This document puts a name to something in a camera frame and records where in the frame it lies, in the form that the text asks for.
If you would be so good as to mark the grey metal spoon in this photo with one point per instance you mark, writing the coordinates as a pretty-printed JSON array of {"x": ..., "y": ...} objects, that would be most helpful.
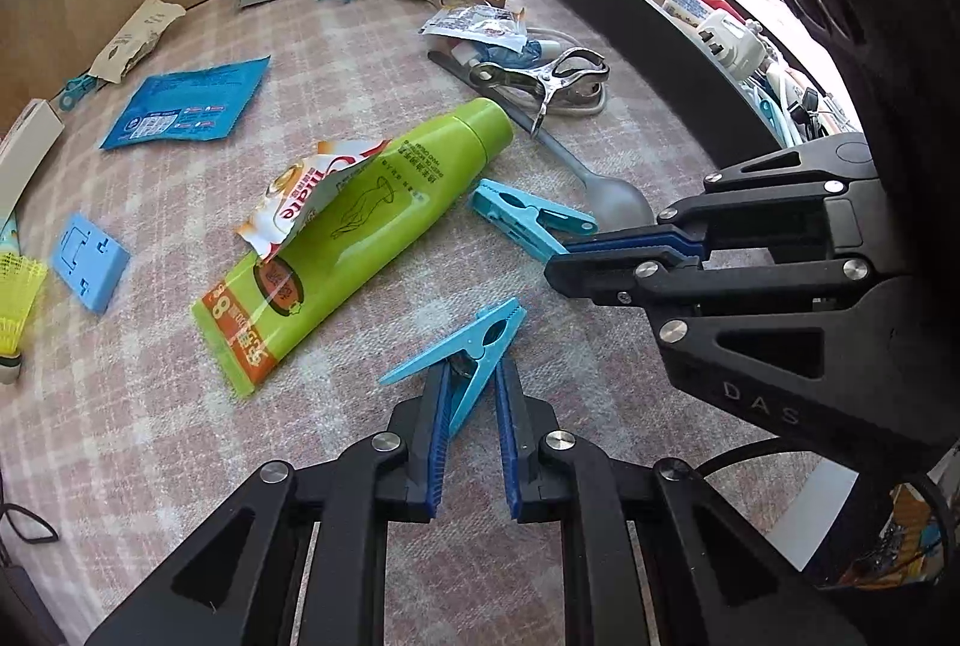
[{"x": 616, "y": 204}]

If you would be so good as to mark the white plug adapter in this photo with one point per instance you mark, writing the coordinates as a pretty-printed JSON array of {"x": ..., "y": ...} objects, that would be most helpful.
[{"x": 737, "y": 49}]

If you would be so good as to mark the white orange snack packet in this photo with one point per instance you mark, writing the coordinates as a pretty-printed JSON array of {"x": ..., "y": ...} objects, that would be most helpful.
[{"x": 499, "y": 27}]

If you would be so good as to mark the white printed cardboard box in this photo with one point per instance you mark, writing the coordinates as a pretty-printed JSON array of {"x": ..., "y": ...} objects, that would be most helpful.
[{"x": 24, "y": 148}]

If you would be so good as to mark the green tube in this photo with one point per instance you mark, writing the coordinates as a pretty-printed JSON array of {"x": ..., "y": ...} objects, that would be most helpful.
[{"x": 259, "y": 311}]

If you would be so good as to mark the white dotted tissue pack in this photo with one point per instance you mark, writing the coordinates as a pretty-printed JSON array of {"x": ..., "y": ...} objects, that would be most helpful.
[{"x": 690, "y": 12}]

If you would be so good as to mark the small blue bottle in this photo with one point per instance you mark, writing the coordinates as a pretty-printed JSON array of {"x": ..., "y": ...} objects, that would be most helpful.
[{"x": 534, "y": 53}]

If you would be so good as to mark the light blue cream tube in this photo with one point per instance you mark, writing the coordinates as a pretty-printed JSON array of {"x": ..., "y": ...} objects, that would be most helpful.
[{"x": 9, "y": 239}]

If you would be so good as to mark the blue phone stand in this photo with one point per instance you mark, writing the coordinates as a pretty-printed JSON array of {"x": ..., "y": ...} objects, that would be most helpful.
[{"x": 90, "y": 262}]

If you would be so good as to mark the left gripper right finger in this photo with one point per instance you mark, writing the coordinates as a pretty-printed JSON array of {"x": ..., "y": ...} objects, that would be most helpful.
[{"x": 532, "y": 490}]

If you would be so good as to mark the blue wet wipes packet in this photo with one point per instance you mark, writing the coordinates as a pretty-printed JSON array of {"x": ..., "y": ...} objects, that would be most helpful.
[{"x": 199, "y": 106}]

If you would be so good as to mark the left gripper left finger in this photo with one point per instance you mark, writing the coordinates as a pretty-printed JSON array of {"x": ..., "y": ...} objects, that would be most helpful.
[{"x": 428, "y": 445}]

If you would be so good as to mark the black storage tray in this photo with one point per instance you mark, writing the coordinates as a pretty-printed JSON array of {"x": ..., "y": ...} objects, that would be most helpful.
[{"x": 709, "y": 103}]

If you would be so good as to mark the yellow shuttlecock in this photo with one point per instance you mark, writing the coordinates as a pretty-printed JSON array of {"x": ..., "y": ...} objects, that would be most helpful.
[{"x": 20, "y": 283}]

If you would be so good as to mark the cream shower cap packet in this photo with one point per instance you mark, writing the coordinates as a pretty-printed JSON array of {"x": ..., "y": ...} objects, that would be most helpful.
[{"x": 137, "y": 37}]

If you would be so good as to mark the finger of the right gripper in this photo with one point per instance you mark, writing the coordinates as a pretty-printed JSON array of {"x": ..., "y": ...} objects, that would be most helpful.
[
  {"x": 642, "y": 237},
  {"x": 605, "y": 277}
]

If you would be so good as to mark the blue clothespin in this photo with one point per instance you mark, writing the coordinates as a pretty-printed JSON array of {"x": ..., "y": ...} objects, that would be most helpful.
[
  {"x": 530, "y": 221},
  {"x": 480, "y": 345}
]

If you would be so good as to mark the blue scissor-shaped clip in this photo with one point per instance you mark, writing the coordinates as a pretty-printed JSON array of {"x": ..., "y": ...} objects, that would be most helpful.
[{"x": 76, "y": 89}]

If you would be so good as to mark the red pouch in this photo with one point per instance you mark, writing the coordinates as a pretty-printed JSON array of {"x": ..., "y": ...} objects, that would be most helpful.
[{"x": 727, "y": 7}]

